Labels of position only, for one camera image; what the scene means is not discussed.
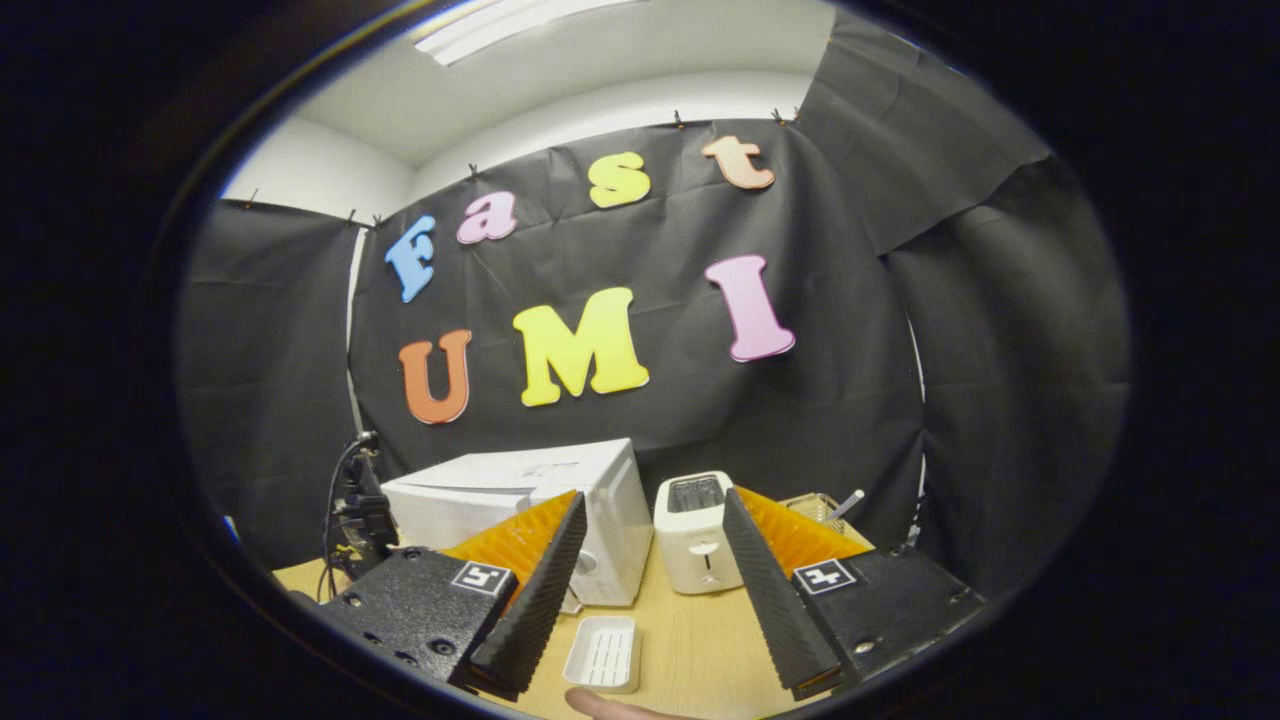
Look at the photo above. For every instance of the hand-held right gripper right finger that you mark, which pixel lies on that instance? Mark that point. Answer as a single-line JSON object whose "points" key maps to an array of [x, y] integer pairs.
{"points": [[770, 600]]}

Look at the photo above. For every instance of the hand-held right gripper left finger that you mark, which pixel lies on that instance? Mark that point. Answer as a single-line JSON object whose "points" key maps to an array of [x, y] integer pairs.
{"points": [[535, 600]]}

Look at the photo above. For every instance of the white microwave oven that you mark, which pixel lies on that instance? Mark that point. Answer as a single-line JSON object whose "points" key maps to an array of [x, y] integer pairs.
{"points": [[480, 480]]}

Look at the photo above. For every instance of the white rectangular dish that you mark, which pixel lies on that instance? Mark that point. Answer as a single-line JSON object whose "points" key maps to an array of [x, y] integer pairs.
{"points": [[602, 655]]}

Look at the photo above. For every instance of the white toaster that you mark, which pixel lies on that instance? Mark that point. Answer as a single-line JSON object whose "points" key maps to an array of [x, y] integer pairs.
{"points": [[695, 550]]}

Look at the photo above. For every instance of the black backdrop cloth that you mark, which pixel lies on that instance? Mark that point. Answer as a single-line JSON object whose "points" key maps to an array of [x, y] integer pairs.
{"points": [[800, 420]]}

